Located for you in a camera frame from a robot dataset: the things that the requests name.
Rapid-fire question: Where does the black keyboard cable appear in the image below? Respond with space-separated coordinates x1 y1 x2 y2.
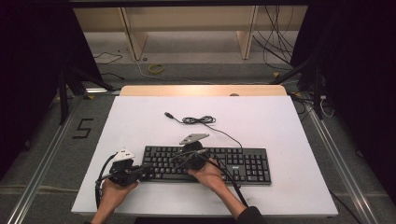
163 111 244 149

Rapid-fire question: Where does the person's left hand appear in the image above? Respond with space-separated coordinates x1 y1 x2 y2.
100 178 140 213

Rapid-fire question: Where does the hand-held gripper cable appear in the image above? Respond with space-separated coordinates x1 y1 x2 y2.
204 151 250 209
94 153 119 210

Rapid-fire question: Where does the tangle of floor cables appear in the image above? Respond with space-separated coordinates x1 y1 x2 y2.
289 91 336 123

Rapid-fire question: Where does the person's right hand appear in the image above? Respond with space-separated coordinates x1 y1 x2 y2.
187 158 232 193

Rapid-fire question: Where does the yellow tape roll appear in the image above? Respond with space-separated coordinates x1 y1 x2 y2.
147 63 165 76

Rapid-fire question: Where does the right hand-held gripper cable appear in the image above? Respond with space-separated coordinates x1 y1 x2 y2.
204 151 250 209

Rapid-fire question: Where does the bundle of black cables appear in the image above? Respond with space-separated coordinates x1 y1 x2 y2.
251 5 296 72

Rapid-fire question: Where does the aluminium floor rail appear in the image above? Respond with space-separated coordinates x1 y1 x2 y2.
303 95 380 224
6 95 82 224

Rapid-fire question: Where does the light wooden shelf unit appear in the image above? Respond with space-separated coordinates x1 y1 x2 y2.
73 5 309 62

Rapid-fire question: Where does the black computer keyboard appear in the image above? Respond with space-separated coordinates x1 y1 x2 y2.
139 145 273 187

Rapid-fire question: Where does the short silver bar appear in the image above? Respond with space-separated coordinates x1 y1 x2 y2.
85 87 121 95

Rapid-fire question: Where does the black curtain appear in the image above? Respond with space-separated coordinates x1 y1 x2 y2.
290 0 396 203
0 0 105 182

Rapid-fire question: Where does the black metal stand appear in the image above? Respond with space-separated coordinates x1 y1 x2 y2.
268 55 325 121
57 66 117 126

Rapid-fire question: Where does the light wooden table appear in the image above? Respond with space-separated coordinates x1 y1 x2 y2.
120 84 288 97

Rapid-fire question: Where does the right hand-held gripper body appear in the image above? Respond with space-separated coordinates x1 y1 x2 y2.
178 133 211 172

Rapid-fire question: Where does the thin black floor cable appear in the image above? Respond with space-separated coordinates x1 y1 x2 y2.
99 72 126 81
92 51 124 65

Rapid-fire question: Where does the white floor cable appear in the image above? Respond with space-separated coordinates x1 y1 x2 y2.
134 58 273 86

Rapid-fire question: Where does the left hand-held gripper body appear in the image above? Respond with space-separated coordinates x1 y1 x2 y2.
108 147 142 188

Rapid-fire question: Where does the white board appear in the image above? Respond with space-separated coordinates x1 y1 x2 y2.
70 95 340 218

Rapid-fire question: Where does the left hand-held gripper cable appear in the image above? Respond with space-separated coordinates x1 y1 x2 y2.
94 153 119 210

